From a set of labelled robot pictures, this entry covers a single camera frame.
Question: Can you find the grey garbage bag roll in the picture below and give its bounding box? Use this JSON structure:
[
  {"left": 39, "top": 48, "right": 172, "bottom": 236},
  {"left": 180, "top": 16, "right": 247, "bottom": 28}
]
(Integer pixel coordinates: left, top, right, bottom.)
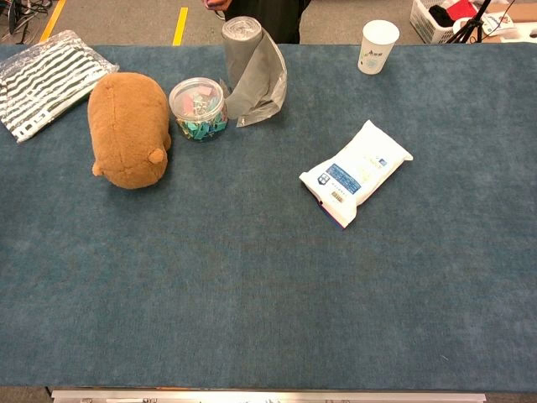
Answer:
[{"left": 221, "top": 15, "right": 289, "bottom": 128}]

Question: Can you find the black cables bundle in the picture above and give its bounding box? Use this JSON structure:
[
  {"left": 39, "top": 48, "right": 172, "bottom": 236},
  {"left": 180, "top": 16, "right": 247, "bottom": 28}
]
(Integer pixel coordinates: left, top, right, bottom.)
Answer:
[{"left": 0, "top": 0, "right": 54, "bottom": 44}]

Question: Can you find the person in black clothes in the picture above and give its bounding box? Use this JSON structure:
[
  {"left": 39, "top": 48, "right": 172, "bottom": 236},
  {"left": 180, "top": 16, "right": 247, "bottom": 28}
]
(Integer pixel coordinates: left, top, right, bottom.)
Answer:
[{"left": 201, "top": 0, "right": 313, "bottom": 45}]

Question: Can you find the aluminium table edge rail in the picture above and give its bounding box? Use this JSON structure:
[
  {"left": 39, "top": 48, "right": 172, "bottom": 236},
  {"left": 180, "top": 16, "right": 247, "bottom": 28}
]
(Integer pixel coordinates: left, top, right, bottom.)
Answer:
[{"left": 50, "top": 389, "right": 487, "bottom": 403}]

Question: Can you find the clear jar of binder clips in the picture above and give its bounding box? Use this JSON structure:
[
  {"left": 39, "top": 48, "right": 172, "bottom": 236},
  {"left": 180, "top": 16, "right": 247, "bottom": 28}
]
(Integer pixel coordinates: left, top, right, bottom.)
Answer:
[{"left": 168, "top": 76, "right": 229, "bottom": 142}]

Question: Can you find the white paper cup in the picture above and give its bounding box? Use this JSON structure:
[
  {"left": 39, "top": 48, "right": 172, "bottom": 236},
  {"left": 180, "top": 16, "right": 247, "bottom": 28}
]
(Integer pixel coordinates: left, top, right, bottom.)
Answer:
[{"left": 357, "top": 19, "right": 401, "bottom": 76}]

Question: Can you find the blue felt table cloth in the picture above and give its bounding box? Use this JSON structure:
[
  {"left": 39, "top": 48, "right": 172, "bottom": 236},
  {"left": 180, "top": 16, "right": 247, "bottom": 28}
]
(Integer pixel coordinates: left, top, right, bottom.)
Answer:
[{"left": 0, "top": 42, "right": 537, "bottom": 390}]

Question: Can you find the white tissue pack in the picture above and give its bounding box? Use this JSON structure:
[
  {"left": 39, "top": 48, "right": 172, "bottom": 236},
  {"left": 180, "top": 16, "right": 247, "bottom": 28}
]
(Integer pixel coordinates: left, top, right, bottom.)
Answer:
[{"left": 298, "top": 119, "right": 414, "bottom": 230}]

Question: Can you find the yellow floor tape strip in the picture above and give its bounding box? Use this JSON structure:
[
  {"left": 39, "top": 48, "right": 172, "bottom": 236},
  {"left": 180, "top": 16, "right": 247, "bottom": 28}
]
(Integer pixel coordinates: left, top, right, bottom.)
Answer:
[
  {"left": 172, "top": 7, "right": 190, "bottom": 47},
  {"left": 39, "top": 0, "right": 67, "bottom": 43}
]

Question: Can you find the striped packaged cloth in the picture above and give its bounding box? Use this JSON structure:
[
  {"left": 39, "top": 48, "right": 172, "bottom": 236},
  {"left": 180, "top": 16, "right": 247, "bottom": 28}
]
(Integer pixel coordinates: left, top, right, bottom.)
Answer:
[{"left": 0, "top": 29, "right": 120, "bottom": 144}]

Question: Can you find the white plastic basket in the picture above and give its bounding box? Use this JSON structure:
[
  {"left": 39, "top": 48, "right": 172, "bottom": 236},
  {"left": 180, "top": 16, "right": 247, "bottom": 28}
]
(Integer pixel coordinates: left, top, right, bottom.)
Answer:
[{"left": 409, "top": 0, "right": 483, "bottom": 45}]

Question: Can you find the brown plush capybara toy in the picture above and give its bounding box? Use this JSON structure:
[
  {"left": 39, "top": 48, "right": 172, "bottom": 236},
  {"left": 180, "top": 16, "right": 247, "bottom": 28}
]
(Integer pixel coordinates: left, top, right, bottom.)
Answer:
[{"left": 86, "top": 71, "right": 173, "bottom": 191}]

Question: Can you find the cardboard box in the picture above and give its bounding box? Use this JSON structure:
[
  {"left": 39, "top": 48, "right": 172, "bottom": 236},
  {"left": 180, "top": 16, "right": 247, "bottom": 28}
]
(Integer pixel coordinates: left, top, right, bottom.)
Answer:
[{"left": 482, "top": 0, "right": 537, "bottom": 44}]

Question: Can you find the black tripod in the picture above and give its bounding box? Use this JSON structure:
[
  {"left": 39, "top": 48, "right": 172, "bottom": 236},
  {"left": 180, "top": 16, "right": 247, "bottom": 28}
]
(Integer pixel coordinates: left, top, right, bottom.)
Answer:
[{"left": 445, "top": 0, "right": 496, "bottom": 44}]

